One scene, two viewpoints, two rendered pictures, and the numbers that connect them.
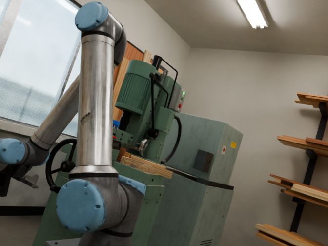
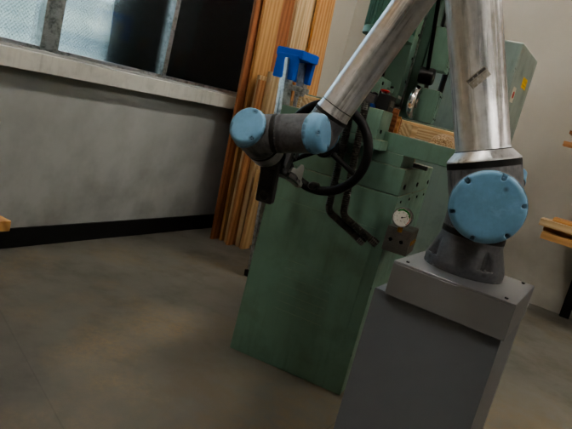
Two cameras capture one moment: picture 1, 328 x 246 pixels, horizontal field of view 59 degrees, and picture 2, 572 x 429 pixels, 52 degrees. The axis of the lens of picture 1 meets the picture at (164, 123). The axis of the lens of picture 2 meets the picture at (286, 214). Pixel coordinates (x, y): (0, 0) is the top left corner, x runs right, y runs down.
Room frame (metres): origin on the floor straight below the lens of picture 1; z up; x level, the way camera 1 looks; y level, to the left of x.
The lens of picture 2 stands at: (-0.27, 0.68, 0.93)
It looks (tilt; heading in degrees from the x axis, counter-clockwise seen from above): 11 degrees down; 353
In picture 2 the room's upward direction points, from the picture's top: 14 degrees clockwise
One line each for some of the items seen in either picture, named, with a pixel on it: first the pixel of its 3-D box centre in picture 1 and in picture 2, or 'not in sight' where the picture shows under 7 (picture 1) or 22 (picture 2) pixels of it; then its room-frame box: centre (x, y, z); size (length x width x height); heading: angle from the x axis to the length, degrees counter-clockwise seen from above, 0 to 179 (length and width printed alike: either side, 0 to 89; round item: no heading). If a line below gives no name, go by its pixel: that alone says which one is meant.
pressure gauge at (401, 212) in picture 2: not in sight; (402, 220); (1.48, 0.10, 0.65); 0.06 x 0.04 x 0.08; 62
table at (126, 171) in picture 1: (107, 162); (367, 135); (1.67, 0.24, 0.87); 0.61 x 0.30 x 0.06; 62
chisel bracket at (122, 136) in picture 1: (121, 137); (374, 88); (1.81, 0.22, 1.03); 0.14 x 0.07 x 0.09; 152
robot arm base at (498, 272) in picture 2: (109, 237); (468, 249); (1.07, 0.06, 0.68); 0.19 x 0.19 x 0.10
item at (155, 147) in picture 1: (153, 149); (425, 105); (1.88, 0.01, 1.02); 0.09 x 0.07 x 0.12; 62
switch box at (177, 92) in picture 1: (177, 99); not in sight; (2.01, -0.04, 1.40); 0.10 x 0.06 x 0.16; 152
